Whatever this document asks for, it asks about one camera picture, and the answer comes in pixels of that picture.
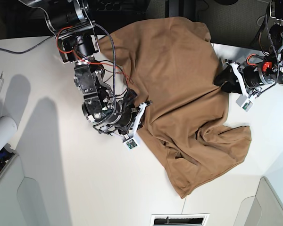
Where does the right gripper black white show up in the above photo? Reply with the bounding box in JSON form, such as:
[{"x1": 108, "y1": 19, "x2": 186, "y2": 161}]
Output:
[{"x1": 93, "y1": 100, "x2": 152, "y2": 141}]

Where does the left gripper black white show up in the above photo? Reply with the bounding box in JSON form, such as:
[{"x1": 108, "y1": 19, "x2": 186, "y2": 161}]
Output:
[{"x1": 214, "y1": 54, "x2": 283, "y2": 98}]

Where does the brown t-shirt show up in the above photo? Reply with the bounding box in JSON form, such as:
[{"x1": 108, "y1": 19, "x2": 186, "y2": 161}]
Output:
[{"x1": 99, "y1": 17, "x2": 251, "y2": 198}]

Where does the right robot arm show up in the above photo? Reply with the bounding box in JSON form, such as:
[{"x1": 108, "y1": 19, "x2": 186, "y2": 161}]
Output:
[{"x1": 24, "y1": 0, "x2": 150, "y2": 143}]

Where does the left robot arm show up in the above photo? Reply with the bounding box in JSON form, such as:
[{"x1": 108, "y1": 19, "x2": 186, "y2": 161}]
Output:
[{"x1": 214, "y1": 0, "x2": 283, "y2": 99}]

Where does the white paper roll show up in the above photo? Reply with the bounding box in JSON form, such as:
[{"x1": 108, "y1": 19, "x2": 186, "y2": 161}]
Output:
[{"x1": 0, "y1": 116, "x2": 17, "y2": 150}]

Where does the grey right chair back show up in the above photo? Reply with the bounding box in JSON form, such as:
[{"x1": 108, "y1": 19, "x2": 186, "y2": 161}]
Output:
[{"x1": 234, "y1": 177, "x2": 283, "y2": 226}]

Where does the grey chair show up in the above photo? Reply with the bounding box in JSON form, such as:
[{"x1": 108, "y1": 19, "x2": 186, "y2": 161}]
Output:
[
  {"x1": 0, "y1": 155, "x2": 50, "y2": 226},
  {"x1": 234, "y1": 177, "x2": 283, "y2": 226}
]

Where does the grey left chair back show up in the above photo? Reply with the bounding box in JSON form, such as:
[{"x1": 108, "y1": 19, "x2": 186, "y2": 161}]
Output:
[{"x1": 0, "y1": 155, "x2": 50, "y2": 226}]

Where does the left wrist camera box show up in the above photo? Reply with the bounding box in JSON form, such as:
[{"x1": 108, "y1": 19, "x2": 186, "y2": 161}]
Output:
[{"x1": 236, "y1": 94, "x2": 253, "y2": 112}]

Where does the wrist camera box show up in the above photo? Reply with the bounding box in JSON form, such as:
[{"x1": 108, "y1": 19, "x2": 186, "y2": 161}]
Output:
[
  {"x1": 236, "y1": 94, "x2": 253, "y2": 112},
  {"x1": 123, "y1": 135, "x2": 141, "y2": 150}
]

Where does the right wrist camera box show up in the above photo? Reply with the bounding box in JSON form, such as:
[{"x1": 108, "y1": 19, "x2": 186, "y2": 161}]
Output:
[{"x1": 123, "y1": 135, "x2": 141, "y2": 150}]

